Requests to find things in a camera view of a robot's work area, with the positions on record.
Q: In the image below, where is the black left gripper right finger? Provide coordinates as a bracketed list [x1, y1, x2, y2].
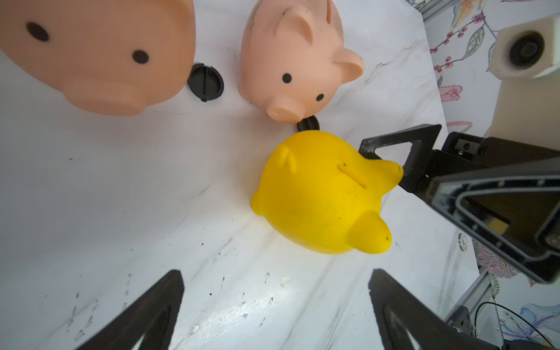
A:
[368, 269, 497, 349]

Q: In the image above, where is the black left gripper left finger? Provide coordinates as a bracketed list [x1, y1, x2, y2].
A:
[80, 270, 185, 350]

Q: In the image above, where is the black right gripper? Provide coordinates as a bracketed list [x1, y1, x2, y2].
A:
[358, 124, 559, 284]

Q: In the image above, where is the white round table sticker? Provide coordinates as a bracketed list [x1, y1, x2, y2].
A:
[457, 233, 468, 252]

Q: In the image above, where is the yellow piggy bank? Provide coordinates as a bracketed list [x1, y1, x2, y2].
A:
[251, 131, 403, 255]

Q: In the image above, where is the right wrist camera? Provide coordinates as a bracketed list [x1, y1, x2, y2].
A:
[488, 15, 559, 150]

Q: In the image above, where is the black piggy bank stopper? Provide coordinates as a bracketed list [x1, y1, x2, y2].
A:
[187, 63, 225, 102]
[296, 115, 320, 132]

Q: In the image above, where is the pink piggy bank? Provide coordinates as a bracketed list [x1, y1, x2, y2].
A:
[1, 1, 196, 116]
[239, 0, 365, 124]

